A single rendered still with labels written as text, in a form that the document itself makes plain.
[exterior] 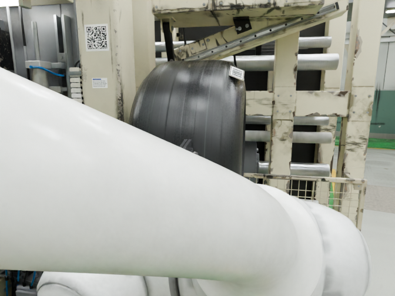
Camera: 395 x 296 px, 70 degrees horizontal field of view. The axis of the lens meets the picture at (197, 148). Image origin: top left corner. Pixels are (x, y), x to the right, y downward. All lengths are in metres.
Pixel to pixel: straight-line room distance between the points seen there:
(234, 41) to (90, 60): 0.57
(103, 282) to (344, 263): 0.19
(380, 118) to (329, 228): 9.67
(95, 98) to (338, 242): 0.80
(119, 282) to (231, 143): 0.46
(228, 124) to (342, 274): 0.46
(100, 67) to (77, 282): 0.74
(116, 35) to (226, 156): 0.49
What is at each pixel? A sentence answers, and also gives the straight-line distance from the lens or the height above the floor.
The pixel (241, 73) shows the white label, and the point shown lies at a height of 1.40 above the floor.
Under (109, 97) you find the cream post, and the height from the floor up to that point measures 1.34.
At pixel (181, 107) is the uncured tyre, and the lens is 0.67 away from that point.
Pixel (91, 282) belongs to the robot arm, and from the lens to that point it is 0.26.
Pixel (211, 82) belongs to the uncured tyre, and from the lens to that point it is 0.71.
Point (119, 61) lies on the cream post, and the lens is 0.91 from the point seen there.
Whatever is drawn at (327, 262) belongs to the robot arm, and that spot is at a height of 1.22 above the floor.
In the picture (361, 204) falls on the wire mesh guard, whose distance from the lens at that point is 1.38.
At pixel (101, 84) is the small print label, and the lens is 0.92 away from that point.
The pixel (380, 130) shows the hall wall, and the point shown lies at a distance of 9.96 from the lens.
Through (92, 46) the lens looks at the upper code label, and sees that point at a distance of 0.94.
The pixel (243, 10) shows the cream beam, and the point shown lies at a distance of 1.12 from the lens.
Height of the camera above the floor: 1.35
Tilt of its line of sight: 11 degrees down
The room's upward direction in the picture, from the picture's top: straight up
